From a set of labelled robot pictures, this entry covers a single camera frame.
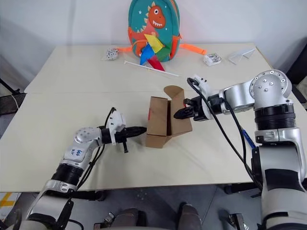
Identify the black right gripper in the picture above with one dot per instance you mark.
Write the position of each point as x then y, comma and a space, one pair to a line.
198, 109

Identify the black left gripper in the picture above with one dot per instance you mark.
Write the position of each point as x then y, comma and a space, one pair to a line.
121, 136

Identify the brown cardboard box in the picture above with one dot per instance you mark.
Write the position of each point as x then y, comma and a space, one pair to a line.
158, 115

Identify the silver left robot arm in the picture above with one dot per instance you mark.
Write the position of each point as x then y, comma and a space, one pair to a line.
81, 153

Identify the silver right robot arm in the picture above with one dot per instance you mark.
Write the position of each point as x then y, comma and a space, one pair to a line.
239, 95

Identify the small white open box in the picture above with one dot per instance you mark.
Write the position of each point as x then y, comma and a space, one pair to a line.
211, 60

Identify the clear acrylic stand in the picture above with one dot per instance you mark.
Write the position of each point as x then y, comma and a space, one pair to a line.
236, 57

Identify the colourful paper pinwheel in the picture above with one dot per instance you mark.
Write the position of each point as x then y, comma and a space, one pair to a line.
153, 40

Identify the black table leg base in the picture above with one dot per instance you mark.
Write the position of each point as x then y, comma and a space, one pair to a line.
91, 196
239, 188

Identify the clear bag of dice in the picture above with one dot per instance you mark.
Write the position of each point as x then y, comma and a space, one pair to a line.
111, 54

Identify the dark brown rounded shape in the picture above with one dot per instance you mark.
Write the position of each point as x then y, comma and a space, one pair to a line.
189, 216
129, 219

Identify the teal dinosaur backpack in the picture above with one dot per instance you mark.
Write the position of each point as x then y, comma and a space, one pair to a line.
144, 14

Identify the black equipment stand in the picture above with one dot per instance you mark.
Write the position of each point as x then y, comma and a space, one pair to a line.
7, 103

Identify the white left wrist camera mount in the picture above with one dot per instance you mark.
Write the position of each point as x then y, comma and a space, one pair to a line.
116, 122

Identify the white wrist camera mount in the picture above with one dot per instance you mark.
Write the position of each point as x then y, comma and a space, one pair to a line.
116, 122
204, 86

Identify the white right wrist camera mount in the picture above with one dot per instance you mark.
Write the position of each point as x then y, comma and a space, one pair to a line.
204, 86

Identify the dark metal bracket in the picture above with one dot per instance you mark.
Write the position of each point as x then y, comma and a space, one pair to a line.
104, 221
237, 221

